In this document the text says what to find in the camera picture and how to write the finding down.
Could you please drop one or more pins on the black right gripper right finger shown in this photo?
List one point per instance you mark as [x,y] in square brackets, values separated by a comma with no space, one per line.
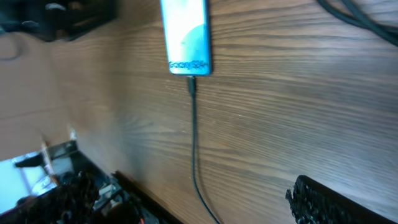
[314,203]

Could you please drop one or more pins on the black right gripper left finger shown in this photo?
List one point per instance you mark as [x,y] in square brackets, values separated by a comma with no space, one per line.
[70,202]

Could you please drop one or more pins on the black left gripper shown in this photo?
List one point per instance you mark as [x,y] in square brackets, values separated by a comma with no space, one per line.
[49,20]

